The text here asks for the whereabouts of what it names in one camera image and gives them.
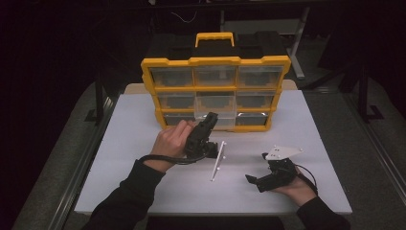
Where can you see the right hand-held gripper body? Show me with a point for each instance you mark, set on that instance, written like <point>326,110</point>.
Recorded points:
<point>281,174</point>

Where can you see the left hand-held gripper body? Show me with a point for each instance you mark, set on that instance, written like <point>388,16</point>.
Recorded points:
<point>199,143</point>

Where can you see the clear plastic drawer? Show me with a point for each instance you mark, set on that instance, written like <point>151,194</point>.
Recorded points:
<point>220,102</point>

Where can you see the yellow and black organizer cabinet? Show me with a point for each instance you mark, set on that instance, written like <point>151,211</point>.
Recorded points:
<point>174,62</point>

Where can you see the person's right hand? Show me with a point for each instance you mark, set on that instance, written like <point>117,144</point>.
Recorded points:
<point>300,191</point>

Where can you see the person's left hand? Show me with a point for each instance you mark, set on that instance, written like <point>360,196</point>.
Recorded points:
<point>169,142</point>

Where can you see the black metal stand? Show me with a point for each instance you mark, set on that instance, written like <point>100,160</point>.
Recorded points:
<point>99,96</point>
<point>363,96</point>

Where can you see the aluminium floor rail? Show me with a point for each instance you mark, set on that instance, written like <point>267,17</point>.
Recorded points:
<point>83,166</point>
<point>373,143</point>

